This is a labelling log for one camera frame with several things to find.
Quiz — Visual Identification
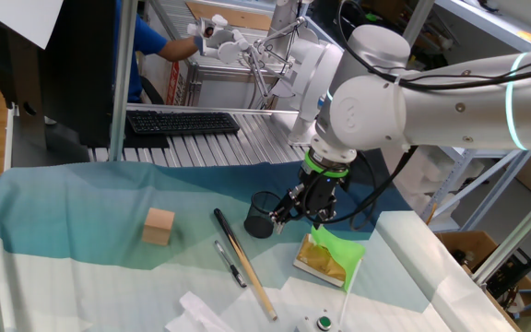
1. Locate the cardboard box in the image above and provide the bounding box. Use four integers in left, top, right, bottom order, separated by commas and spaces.
435, 230, 531, 332

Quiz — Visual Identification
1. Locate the white shelf board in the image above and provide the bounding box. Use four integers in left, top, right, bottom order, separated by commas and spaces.
433, 0, 531, 52

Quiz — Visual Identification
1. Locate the person torso in blue shirt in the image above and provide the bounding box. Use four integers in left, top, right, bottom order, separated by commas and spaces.
115, 0, 169, 103

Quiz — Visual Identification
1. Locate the wooden block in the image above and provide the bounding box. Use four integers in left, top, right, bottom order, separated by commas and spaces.
141, 207, 176, 247

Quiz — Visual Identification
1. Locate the teal blue white tablecloth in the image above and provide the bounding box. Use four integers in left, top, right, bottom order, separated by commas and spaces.
0, 160, 518, 332

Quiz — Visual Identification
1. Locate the silver cylindrical column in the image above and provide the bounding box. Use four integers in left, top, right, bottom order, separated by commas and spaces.
267, 0, 302, 47

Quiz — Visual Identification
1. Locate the white haptic control device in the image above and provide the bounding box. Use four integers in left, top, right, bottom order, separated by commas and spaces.
186, 13, 345, 144

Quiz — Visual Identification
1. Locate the black monitor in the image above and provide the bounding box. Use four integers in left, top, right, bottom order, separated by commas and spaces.
0, 0, 119, 148

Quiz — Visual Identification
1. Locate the wooden board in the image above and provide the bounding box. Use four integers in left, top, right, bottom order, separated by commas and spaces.
185, 1, 274, 32

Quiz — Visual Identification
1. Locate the white paper sheet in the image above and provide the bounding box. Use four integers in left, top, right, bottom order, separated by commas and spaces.
0, 0, 65, 51

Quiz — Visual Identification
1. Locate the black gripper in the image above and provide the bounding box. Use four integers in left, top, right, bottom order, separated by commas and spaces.
268, 160, 348, 235

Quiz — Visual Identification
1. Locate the grey box with green button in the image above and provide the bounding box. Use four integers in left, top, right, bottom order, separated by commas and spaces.
292, 313, 343, 332

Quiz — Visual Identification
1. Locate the black mesh pen holder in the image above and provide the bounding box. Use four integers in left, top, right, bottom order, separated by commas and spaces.
243, 190, 285, 240

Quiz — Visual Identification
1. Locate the person bare forearm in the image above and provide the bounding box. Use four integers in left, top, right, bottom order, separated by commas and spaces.
157, 35, 200, 63

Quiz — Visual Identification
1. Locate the black office chair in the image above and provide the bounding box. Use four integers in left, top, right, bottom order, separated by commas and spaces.
136, 75, 165, 105

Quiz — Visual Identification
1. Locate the red and white sign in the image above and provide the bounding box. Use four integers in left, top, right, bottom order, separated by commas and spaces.
165, 60, 182, 106

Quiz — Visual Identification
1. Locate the grey metal cabinet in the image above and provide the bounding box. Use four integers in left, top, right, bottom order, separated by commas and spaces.
180, 59, 294, 111

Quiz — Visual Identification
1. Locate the white foam packing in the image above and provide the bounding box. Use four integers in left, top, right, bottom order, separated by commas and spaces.
383, 146, 486, 218

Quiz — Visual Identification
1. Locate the green flag on white pole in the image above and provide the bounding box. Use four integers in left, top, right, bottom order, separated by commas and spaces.
310, 224, 367, 324

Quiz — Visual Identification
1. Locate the teleoperator hand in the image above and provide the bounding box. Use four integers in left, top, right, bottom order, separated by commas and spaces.
195, 27, 216, 55

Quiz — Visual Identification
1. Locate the green gripper mount ring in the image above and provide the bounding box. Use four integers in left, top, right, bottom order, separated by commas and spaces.
303, 149, 350, 180

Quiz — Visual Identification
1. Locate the clear pen with black grip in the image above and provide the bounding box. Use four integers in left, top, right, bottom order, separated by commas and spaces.
213, 240, 248, 289

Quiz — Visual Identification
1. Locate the blue grey steel shelf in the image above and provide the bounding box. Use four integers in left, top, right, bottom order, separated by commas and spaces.
419, 133, 531, 231

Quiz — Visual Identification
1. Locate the black and wood cue stick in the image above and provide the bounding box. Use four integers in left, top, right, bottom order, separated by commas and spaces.
213, 207, 279, 322

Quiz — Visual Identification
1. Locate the gold and white tissue pack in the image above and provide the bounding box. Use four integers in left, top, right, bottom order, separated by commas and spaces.
292, 232, 354, 288

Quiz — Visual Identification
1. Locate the white paper tissue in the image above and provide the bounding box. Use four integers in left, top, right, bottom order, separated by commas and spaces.
163, 290, 237, 332

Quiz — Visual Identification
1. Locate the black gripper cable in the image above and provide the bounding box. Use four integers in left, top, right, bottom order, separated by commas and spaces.
309, 145, 419, 231

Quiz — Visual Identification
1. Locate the black keyboard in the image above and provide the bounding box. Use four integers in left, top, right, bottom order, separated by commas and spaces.
125, 109, 242, 136

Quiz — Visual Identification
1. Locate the grey monitor stand base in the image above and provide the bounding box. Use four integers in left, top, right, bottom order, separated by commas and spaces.
10, 104, 91, 168

